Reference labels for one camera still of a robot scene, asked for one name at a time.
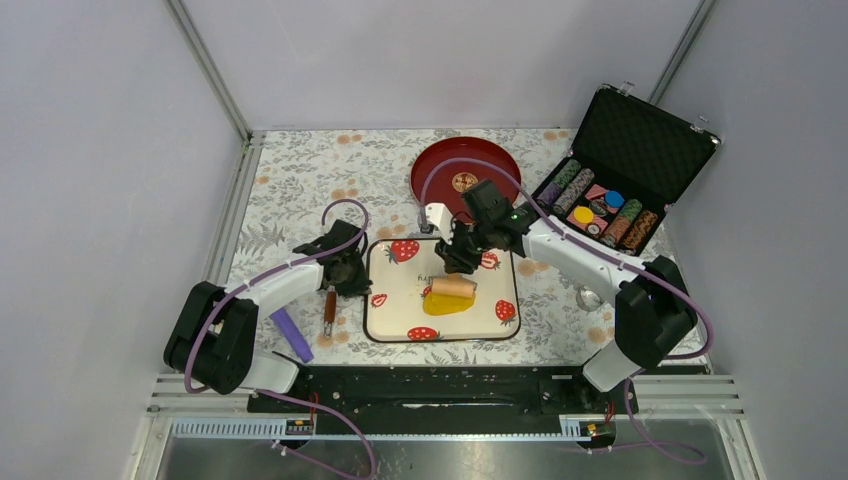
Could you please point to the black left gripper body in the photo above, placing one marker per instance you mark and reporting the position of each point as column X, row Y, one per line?
column 354, row 279

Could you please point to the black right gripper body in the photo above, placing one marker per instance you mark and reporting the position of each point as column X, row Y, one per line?
column 465, row 246

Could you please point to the wooden dough roller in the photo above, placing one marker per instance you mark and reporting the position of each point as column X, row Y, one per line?
column 453, row 286

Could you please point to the strawberry print rectangular tray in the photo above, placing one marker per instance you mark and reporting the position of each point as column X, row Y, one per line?
column 413, row 299

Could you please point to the yellow dough piece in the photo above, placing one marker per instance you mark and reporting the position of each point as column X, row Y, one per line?
column 435, row 304

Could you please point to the clear tape roll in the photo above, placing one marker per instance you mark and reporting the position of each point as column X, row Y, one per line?
column 588, row 300

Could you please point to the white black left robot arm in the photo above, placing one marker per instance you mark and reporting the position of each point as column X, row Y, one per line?
column 213, row 340

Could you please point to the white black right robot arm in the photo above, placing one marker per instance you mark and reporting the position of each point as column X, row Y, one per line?
column 652, row 311

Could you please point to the round red lacquer tray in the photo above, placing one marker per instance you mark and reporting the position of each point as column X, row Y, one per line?
column 451, row 181

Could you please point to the purple cylindrical tool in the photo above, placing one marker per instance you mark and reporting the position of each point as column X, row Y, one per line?
column 296, row 340

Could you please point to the floral tablecloth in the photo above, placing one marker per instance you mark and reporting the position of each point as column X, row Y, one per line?
column 305, row 178

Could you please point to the yellow poker chip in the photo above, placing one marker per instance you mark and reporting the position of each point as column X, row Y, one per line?
column 583, row 215

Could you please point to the blue poker chip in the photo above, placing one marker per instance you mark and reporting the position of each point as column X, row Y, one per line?
column 613, row 200

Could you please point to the black poker chip case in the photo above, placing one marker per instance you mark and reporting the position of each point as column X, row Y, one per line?
column 625, row 144

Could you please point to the metal scraper wooden handle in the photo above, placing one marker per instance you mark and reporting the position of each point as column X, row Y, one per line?
column 330, row 312

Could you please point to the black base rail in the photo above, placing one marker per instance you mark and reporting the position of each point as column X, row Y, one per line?
column 435, row 400

